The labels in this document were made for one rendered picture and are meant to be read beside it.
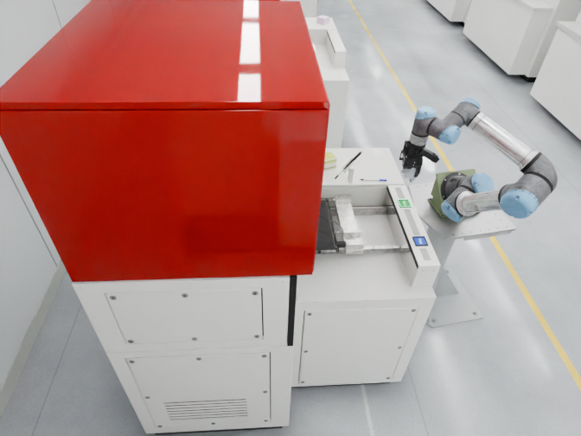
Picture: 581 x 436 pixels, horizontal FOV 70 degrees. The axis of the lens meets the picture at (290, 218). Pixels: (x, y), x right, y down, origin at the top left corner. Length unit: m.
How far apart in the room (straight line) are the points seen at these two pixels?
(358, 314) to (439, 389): 0.91
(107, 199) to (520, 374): 2.44
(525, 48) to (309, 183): 5.48
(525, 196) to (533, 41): 4.79
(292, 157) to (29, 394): 2.16
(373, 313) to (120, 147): 1.28
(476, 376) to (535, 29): 4.62
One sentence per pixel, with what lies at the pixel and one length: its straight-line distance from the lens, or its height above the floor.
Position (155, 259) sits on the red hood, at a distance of 1.31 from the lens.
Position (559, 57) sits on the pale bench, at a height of 0.61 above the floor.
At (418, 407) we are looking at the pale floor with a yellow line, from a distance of 2.57.
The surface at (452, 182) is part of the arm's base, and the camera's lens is 2.27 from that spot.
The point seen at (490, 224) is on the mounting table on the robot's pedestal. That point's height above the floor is 0.82.
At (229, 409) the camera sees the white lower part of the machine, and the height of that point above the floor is 0.30.
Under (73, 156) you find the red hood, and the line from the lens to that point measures 1.12.
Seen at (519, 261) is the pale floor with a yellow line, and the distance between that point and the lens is 3.53.
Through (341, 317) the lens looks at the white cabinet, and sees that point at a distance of 1.90.
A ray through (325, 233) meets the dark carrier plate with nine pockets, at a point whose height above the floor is 0.90.
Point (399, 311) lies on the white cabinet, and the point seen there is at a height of 0.73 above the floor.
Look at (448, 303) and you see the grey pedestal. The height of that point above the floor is 0.01.
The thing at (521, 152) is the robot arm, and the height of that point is 1.39.
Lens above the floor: 2.24
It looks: 42 degrees down
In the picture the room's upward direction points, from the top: 2 degrees clockwise
